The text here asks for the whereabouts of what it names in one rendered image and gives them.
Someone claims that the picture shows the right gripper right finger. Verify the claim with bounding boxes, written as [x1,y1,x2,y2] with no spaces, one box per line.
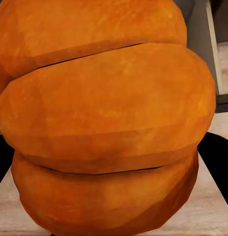
[197,132,228,204]

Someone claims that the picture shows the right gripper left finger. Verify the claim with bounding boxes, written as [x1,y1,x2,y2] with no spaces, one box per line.
[0,135,15,182]

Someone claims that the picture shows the pumpkin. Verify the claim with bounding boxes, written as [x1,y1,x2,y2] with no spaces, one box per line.
[0,0,216,236]

